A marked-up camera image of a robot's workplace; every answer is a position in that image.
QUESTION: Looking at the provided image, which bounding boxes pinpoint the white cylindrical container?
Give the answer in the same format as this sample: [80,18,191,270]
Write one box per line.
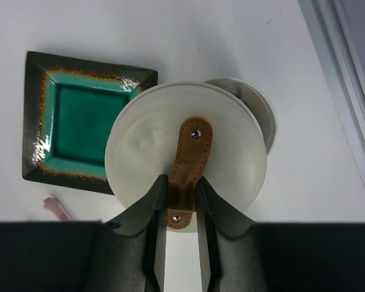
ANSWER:
[206,78,278,154]

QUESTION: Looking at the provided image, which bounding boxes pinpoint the clear plastic tongs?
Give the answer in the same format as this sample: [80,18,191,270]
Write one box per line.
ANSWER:
[43,192,77,222]

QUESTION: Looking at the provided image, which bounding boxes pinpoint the right aluminium frame post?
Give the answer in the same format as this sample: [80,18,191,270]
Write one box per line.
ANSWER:
[299,1,365,189]

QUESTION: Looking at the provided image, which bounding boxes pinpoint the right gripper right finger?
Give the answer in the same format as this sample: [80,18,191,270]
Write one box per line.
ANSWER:
[196,177,268,291]

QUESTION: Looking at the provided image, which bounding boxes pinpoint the white round lid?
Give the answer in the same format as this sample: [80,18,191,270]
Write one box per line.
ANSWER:
[105,82,267,211]

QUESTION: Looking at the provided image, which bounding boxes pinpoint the dark square teal plate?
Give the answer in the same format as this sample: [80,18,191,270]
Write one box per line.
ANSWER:
[22,51,158,194]

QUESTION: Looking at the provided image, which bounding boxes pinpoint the brown handle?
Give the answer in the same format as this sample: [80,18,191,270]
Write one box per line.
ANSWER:
[167,117,213,230]

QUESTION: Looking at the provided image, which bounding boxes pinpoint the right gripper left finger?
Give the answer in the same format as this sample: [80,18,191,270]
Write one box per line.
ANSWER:
[91,175,168,291]

